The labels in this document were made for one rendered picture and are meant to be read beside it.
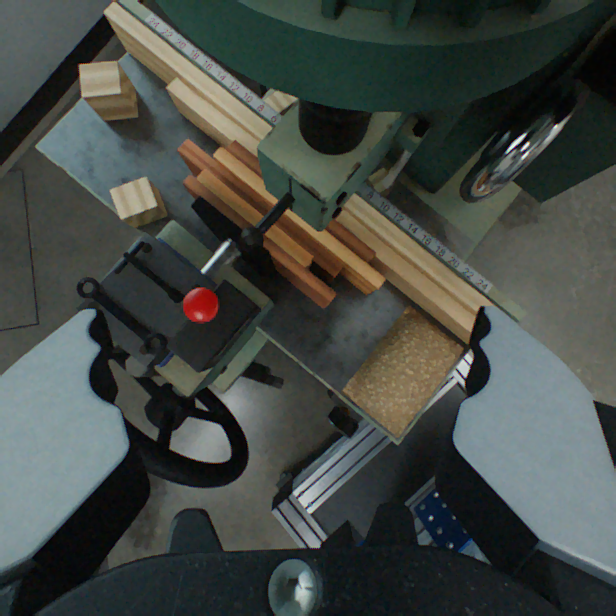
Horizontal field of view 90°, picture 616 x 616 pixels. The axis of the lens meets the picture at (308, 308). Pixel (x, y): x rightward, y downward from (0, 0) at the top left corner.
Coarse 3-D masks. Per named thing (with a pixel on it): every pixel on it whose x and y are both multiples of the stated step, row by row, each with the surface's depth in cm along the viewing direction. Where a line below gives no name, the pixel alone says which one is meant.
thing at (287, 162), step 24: (288, 120) 23; (384, 120) 23; (264, 144) 23; (288, 144) 23; (360, 144) 23; (384, 144) 26; (264, 168) 25; (288, 168) 23; (312, 168) 23; (336, 168) 23; (360, 168) 24; (312, 192) 23; (336, 192) 23; (312, 216) 27; (336, 216) 28
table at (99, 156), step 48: (144, 96) 41; (48, 144) 40; (96, 144) 40; (144, 144) 40; (96, 192) 39; (288, 288) 39; (336, 288) 39; (384, 288) 40; (288, 336) 39; (336, 336) 39; (336, 384) 38; (384, 432) 38
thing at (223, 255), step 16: (192, 208) 30; (208, 208) 30; (208, 224) 32; (224, 224) 30; (224, 240) 35; (224, 256) 33; (240, 256) 34; (256, 256) 30; (208, 272) 33; (272, 272) 37
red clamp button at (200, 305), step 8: (200, 288) 27; (192, 296) 26; (200, 296) 26; (208, 296) 26; (216, 296) 27; (184, 304) 26; (192, 304) 26; (200, 304) 26; (208, 304) 26; (216, 304) 26; (192, 312) 26; (200, 312) 26; (208, 312) 26; (216, 312) 26; (192, 320) 26; (200, 320) 26; (208, 320) 26
